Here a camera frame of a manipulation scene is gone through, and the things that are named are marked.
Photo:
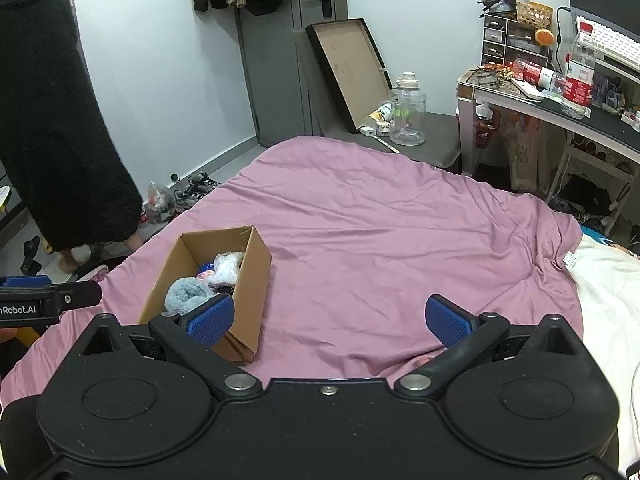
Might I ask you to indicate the cardboard box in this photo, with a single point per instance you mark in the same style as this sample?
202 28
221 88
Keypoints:
252 290

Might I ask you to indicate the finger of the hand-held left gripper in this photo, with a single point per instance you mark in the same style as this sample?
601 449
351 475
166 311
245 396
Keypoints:
80 294

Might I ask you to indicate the white desk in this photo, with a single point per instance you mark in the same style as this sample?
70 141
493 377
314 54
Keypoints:
590 120

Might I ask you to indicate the grey drawer organizer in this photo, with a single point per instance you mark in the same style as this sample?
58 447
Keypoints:
515 42

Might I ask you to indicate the person in black coat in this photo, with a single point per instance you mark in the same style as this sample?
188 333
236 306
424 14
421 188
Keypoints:
50 110

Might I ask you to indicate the white keyboard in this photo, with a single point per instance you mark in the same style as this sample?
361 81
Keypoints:
610 42

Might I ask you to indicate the clear water jug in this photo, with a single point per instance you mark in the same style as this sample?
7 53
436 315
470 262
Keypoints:
407 115

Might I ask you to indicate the plastic bag of items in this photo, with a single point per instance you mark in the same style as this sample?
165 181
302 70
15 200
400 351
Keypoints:
160 202

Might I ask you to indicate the person's foot in slipper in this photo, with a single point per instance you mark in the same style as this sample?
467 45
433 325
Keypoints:
75 259

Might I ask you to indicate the beige tote bag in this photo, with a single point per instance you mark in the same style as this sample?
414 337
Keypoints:
522 152

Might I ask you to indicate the yellow and white bottle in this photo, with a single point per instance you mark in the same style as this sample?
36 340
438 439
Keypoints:
381 112

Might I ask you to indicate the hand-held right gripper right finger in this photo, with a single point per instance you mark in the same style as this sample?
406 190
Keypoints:
447 322

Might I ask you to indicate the grey nightstand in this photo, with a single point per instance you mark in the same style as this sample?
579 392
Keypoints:
435 135

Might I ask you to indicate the grey door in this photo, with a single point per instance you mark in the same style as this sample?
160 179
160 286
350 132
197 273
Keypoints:
280 60

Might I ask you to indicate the red label water bottle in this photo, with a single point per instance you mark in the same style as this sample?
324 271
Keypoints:
577 75
537 72

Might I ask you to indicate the white folding stool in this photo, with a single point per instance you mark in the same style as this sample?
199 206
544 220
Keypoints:
585 175

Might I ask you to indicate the white blanket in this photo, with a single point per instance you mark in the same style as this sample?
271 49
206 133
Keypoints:
610 320

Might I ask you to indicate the black picture frame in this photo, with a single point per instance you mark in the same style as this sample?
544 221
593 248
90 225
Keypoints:
350 70

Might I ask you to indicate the pair of sneakers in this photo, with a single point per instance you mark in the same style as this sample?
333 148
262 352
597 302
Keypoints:
195 191

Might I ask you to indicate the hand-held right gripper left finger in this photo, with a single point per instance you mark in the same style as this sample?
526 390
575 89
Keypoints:
210 317

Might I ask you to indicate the black sandals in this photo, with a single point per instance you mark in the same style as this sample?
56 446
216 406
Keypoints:
32 255

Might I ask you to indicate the pink bedsheet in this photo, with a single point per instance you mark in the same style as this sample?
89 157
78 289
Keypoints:
375 240

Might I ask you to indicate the orange plush ball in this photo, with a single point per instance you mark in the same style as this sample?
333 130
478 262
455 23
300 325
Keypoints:
544 37

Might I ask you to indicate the wicker basket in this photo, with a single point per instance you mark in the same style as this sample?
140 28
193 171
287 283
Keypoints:
534 14

